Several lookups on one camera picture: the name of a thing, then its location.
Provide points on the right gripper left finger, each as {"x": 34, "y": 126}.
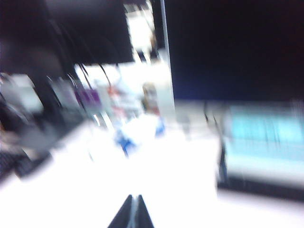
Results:
{"x": 124, "y": 216}

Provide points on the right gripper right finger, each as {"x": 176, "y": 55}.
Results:
{"x": 143, "y": 216}

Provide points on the blue and white box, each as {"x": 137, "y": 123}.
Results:
{"x": 126, "y": 142}

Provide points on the black keyboard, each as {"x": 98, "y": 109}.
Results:
{"x": 19, "y": 166}

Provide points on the purple name sign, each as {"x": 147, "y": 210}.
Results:
{"x": 88, "y": 96}

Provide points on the black monitor with dark stand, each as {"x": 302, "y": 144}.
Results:
{"x": 83, "y": 28}

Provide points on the large white-framed AOC monitor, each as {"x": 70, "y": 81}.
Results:
{"x": 237, "y": 47}

